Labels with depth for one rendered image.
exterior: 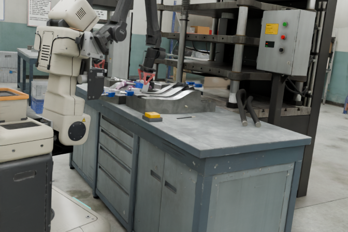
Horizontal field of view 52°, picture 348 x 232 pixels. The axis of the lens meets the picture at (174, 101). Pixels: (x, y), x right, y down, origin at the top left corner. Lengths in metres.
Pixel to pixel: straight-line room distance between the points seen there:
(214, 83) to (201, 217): 1.52
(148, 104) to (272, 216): 0.87
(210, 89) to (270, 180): 1.26
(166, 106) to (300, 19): 0.97
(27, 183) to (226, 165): 0.84
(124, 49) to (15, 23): 3.41
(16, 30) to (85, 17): 7.30
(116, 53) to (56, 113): 4.60
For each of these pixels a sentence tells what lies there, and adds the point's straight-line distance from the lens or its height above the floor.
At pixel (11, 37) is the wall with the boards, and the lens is 9.10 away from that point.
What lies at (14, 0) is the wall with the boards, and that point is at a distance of 9.12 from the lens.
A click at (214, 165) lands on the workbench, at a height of 0.72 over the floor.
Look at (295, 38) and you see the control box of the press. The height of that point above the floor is 1.30.
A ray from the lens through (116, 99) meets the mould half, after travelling 2.23.
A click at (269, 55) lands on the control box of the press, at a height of 1.18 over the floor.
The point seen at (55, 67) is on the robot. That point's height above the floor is 1.05.
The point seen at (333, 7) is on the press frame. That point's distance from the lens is 3.13.
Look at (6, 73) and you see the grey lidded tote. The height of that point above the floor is 0.20.
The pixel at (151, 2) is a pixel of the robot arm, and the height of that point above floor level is 1.41.
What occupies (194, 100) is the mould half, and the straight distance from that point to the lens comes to 2.14.
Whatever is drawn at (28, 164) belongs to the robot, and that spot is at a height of 0.66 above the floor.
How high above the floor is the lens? 1.22
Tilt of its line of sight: 10 degrees down
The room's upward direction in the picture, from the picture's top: 5 degrees clockwise
